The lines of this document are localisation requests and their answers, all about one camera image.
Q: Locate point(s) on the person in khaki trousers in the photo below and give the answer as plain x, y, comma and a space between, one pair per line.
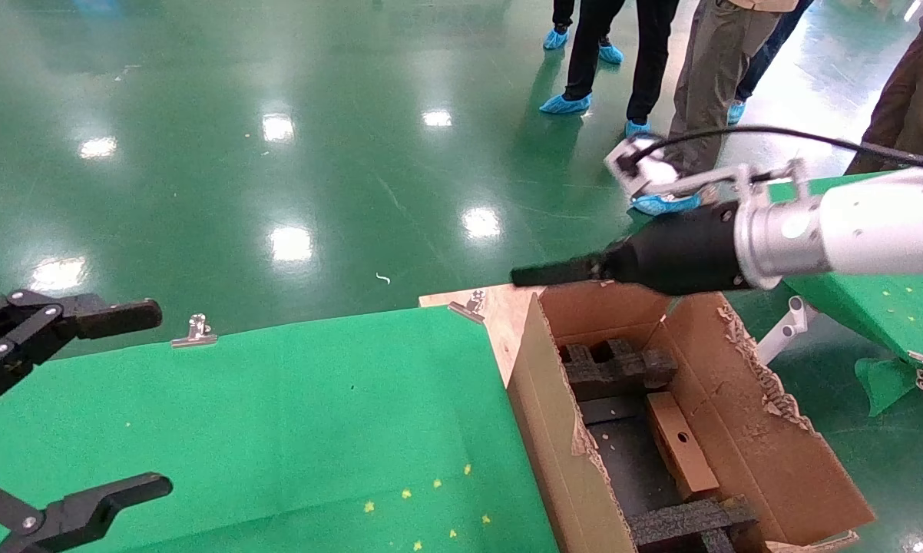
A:
707, 77

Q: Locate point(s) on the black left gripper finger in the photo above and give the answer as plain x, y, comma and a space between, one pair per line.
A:
85, 511
62, 319

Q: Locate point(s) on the black foam insert block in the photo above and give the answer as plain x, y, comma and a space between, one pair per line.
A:
684, 522
619, 369

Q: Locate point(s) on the small cardboard box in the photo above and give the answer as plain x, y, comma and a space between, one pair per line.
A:
688, 468

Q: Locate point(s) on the wide green table cloth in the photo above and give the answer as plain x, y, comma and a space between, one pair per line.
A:
239, 430

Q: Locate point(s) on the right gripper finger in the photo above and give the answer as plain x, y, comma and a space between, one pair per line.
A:
561, 271

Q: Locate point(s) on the white metal table leg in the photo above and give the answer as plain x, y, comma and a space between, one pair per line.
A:
788, 326

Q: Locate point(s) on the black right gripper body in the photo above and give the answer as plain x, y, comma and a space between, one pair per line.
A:
676, 250

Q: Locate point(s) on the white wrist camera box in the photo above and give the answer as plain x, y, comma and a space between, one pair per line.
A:
646, 173

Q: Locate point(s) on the person in black trousers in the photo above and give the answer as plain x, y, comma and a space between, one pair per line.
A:
555, 38
653, 54

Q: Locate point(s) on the black foam bottom pad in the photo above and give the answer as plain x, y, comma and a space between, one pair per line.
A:
626, 461

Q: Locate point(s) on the large open cardboard carton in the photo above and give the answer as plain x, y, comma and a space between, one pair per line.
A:
554, 461

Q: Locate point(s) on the person in brown trousers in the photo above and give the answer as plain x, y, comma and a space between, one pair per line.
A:
907, 107

